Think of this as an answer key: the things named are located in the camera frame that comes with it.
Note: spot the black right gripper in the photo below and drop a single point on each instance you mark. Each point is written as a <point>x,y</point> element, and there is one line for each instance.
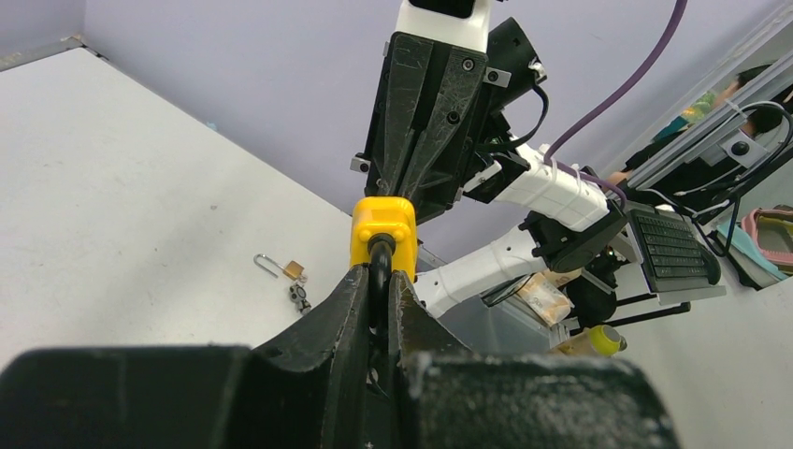
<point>436,121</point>

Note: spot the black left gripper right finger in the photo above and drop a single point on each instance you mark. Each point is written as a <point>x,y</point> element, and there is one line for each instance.
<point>447,396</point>

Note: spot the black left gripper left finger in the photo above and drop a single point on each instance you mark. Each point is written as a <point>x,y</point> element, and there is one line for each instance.
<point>305,388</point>

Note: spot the yellow padlock with keys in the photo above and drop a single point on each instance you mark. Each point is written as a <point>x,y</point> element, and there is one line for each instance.
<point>383,245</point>

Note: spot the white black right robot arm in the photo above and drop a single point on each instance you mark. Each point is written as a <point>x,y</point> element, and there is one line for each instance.
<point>569,218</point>

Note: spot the small brass padlock with keys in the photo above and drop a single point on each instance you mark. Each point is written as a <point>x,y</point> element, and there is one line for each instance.
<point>294,273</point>

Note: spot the yellow capped bottle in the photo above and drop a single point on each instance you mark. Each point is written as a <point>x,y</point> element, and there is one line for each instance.
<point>601,340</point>

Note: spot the black keyboard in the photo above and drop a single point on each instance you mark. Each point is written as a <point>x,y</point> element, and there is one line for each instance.
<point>672,259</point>

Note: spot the aluminium rail frame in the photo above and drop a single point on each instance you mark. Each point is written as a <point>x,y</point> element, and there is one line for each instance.
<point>715,154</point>

